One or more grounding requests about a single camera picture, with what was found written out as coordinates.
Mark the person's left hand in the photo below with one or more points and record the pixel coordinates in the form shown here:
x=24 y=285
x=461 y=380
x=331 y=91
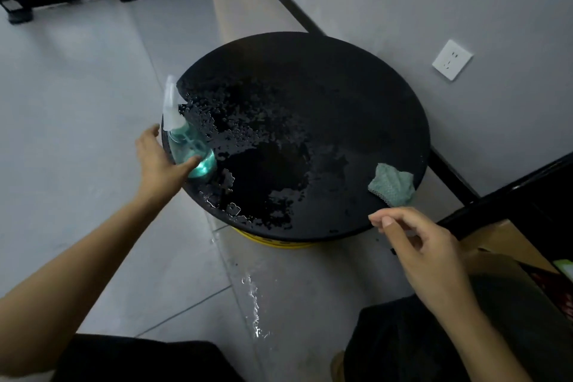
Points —
x=159 y=171

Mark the green cleaning cloth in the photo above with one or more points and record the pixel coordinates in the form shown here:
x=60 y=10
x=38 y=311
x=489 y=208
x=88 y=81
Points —
x=394 y=187

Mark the brown cardboard box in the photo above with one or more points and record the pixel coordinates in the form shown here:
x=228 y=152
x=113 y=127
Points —
x=506 y=243

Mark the person's white sleeve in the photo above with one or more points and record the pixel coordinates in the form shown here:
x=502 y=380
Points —
x=22 y=378

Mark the black metal rack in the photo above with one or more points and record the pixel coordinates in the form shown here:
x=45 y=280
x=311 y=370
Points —
x=528 y=202

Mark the person's left forearm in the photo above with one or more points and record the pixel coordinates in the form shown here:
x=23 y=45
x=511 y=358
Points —
x=67 y=287

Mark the round black table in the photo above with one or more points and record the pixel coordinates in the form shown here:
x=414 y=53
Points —
x=358 y=104

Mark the person's light shoe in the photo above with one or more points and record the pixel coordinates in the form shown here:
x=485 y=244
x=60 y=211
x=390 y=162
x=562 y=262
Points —
x=338 y=368

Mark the white wall socket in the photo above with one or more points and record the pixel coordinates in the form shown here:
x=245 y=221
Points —
x=452 y=60

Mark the green spray bottle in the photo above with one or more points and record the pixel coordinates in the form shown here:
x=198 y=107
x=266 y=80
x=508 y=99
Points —
x=185 y=146

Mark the person's right hand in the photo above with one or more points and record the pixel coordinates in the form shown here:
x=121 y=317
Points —
x=434 y=265

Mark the yellow barrel base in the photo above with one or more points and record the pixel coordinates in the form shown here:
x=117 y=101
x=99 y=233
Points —
x=277 y=244

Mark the green white label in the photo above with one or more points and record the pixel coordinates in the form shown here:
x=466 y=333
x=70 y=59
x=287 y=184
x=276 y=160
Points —
x=565 y=269

